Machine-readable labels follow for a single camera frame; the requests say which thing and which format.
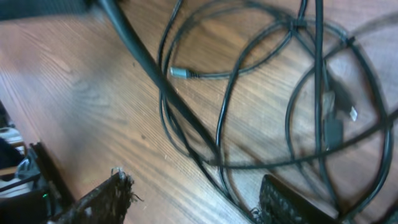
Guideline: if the black cable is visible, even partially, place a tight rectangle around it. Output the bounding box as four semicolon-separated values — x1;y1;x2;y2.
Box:
93;0;398;224

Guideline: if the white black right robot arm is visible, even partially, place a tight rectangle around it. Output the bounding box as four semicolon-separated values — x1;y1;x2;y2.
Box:
1;108;336;223

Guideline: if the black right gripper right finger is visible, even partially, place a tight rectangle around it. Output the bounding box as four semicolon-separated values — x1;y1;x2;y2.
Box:
259;174;338;224

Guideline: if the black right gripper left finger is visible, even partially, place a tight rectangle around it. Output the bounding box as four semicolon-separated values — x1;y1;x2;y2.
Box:
46;170;134;224

